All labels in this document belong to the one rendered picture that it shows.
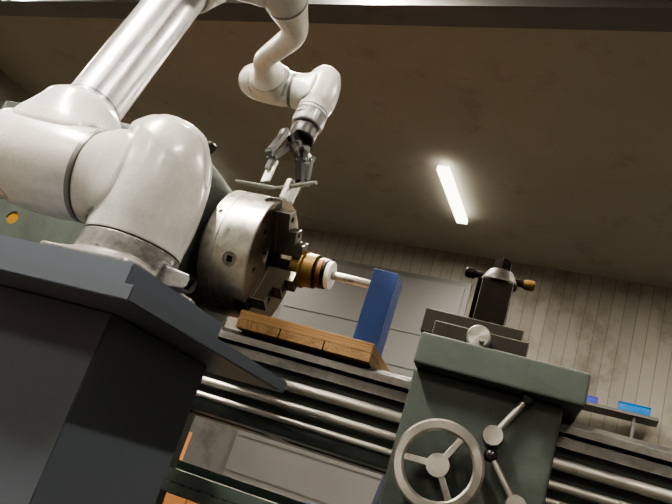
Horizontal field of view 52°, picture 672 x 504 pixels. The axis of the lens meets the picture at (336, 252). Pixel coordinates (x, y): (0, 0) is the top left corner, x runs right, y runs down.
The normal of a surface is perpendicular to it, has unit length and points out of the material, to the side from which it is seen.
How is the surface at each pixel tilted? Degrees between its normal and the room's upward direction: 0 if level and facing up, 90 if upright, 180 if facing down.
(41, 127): 71
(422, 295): 90
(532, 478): 90
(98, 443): 90
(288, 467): 90
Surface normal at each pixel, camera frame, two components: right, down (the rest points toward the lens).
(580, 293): -0.32, -0.40
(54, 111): 0.08, -0.63
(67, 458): 0.90, 0.16
